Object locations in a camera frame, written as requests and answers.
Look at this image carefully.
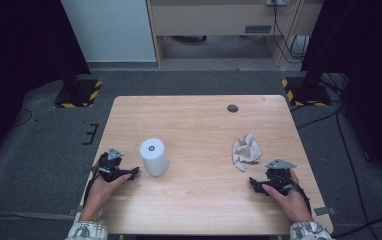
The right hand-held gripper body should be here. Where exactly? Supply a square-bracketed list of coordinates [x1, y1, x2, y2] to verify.
[264, 158, 298, 196]

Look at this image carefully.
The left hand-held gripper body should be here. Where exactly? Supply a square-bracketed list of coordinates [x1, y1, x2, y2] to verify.
[95, 146, 132, 183]

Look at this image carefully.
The white cylindrical cup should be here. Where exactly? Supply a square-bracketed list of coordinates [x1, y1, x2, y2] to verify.
[139, 137, 170, 177]

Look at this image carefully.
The white cloth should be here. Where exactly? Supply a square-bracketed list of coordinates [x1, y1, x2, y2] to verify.
[232, 133, 263, 173]

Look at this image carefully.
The person's left hand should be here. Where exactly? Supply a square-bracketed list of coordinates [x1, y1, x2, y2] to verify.
[83, 172, 133, 212]

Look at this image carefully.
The person's right hand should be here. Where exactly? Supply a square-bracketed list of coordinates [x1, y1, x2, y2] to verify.
[261, 169, 313, 219]

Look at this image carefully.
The black yellow striped stand base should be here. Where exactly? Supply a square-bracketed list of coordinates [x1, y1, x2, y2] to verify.
[53, 78, 103, 109]
[281, 76, 332, 108]

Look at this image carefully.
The white cabinet panel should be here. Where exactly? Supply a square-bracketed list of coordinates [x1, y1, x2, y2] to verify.
[60, 0, 157, 63]

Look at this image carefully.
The grey label on desk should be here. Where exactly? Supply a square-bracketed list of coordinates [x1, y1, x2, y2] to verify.
[244, 24, 273, 35]

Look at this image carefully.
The beige wooden desk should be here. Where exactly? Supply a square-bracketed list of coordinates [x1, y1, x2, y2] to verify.
[146, 0, 323, 69]

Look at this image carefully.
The left hand-held gripper black cable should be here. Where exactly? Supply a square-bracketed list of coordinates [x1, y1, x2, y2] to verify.
[83, 165, 103, 205]

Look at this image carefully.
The hand-held gripper black cable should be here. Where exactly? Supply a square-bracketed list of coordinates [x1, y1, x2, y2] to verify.
[290, 181, 313, 214]
[83, 165, 103, 205]

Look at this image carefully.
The right hand-held gripper black cable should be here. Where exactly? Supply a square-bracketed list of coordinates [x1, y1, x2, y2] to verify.
[290, 181, 313, 214]

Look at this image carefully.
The thin black floor cable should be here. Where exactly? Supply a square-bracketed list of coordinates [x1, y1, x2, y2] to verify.
[11, 108, 34, 128]

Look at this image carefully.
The bundle of black hanging cables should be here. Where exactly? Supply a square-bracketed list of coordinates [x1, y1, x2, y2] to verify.
[272, 3, 311, 64]

